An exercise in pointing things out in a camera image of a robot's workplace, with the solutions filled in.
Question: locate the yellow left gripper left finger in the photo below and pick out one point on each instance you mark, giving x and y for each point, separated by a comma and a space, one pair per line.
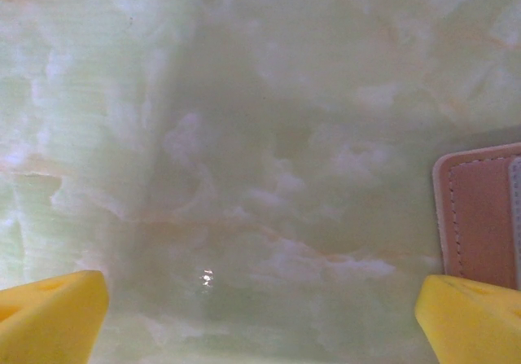
49, 323

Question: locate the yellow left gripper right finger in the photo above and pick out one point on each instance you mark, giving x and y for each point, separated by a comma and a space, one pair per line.
476, 327

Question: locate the brown leather card holder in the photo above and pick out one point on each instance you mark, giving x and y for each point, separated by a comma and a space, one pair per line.
480, 217

